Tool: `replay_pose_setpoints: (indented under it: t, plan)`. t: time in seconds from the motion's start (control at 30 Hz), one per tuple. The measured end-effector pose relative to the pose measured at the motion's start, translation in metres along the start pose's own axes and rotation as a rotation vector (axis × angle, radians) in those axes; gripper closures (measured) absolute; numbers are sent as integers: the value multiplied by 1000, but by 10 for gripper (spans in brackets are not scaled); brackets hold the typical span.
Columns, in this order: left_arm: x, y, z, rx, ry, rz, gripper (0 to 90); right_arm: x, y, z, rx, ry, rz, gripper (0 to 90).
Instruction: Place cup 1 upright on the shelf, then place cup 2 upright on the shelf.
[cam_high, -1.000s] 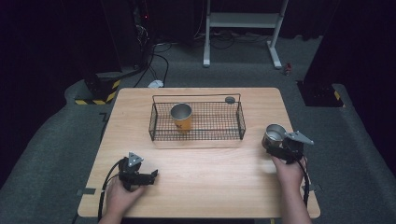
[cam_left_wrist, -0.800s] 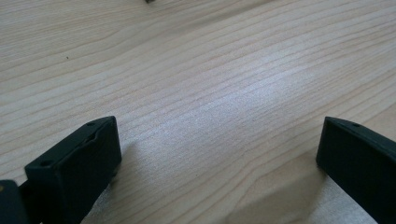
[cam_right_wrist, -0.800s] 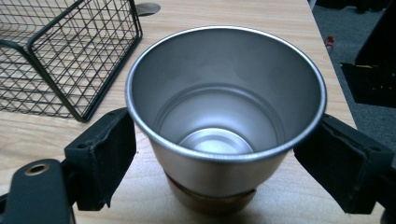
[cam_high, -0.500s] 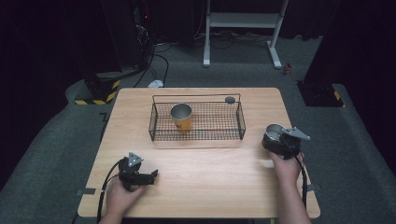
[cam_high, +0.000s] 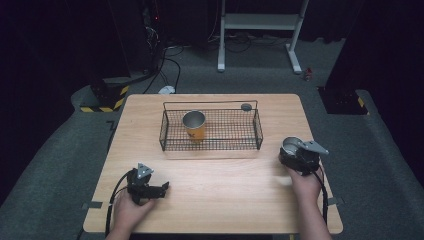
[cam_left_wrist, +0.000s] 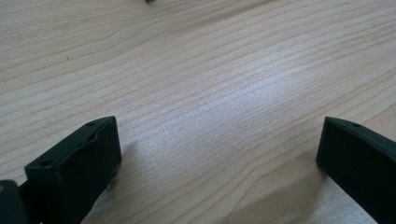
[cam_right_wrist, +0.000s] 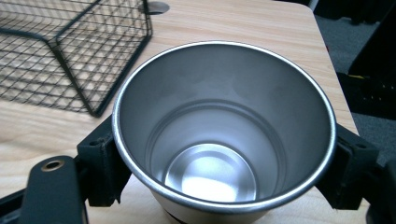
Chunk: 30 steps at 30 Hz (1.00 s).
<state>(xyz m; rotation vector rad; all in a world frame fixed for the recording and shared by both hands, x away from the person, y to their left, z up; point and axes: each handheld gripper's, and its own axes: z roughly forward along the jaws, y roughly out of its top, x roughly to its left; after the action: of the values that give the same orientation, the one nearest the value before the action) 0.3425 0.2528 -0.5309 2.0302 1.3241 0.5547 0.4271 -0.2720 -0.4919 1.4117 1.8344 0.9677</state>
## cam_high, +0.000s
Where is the tangle of floor cables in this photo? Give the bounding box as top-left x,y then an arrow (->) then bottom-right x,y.
206,30 -> 289,55

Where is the orange metal cup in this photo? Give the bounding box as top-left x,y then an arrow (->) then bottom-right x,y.
181,109 -> 207,141

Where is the person's right hand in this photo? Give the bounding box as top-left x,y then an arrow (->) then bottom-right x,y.
285,164 -> 325,205

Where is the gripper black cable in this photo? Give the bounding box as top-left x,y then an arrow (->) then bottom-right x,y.
104,170 -> 135,238
312,170 -> 330,225

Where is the person's left hand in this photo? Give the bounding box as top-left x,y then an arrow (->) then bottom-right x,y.
112,189 -> 157,233

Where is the white metal stand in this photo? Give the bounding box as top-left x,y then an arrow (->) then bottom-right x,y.
216,0 -> 311,75

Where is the dark computer tower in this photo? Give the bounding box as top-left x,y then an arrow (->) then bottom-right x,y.
108,0 -> 165,76

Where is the black wire basket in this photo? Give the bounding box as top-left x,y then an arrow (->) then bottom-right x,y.
158,99 -> 265,153

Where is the black floor cable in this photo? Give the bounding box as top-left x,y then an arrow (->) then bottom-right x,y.
142,45 -> 185,95

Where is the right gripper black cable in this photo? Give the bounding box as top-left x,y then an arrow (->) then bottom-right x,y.
312,170 -> 330,225

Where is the brown metal cup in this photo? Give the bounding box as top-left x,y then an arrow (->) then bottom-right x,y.
281,135 -> 305,157

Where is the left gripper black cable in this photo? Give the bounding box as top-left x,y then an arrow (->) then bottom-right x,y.
104,170 -> 135,238

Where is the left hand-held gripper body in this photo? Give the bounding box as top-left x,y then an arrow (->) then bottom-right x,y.
126,162 -> 157,205

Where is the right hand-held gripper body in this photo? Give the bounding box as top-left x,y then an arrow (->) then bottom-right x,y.
289,139 -> 330,177

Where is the black yellow striped stand base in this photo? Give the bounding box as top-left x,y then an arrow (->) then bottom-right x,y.
317,86 -> 371,116
79,77 -> 131,114

